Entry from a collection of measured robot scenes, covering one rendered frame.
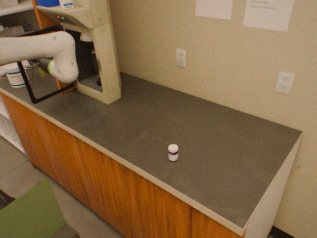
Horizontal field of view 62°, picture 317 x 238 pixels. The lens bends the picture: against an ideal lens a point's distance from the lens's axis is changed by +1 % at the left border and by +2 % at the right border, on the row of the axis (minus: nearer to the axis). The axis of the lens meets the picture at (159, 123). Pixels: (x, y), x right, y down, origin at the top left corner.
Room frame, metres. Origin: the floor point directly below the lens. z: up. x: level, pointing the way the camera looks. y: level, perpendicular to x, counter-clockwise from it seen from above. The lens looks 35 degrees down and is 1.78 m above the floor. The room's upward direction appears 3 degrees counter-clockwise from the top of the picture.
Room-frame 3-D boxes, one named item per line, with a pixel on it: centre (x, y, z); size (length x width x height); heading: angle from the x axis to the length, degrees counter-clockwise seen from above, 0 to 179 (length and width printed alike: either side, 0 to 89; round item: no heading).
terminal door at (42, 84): (1.51, 0.66, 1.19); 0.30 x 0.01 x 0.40; 139
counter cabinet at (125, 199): (1.48, 0.26, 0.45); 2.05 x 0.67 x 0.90; 49
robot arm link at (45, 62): (1.27, 0.52, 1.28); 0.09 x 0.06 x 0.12; 139
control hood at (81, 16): (1.50, 0.47, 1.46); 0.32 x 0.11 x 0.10; 49
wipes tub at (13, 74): (1.81, 1.01, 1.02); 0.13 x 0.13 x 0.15
